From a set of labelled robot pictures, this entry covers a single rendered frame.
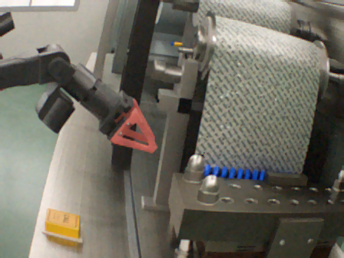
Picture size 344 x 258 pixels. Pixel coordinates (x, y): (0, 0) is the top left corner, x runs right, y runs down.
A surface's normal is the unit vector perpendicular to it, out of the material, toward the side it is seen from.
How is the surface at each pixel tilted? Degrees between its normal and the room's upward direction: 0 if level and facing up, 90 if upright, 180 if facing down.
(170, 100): 90
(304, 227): 90
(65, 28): 90
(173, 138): 90
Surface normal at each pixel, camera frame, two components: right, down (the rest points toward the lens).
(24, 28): 0.10, 0.27
